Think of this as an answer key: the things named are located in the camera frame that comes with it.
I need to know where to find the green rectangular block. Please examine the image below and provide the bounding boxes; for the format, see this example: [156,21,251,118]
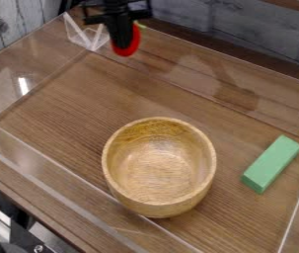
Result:
[242,135,299,194]

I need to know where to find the wooden bowl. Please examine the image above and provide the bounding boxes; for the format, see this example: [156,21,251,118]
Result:
[101,117,218,218]

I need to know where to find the clear acrylic tray walls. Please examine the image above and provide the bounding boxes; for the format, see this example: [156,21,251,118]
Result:
[0,16,299,253]

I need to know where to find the clear acrylic corner bracket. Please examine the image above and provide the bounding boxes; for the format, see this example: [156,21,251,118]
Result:
[63,13,109,51]

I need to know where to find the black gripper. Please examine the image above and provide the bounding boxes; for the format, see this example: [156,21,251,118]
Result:
[81,0,152,49]

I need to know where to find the red plush strawberry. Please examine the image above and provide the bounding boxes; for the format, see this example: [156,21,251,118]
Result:
[111,21,147,57]

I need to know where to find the black metal mount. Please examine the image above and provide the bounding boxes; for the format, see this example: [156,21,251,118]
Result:
[9,220,55,253]

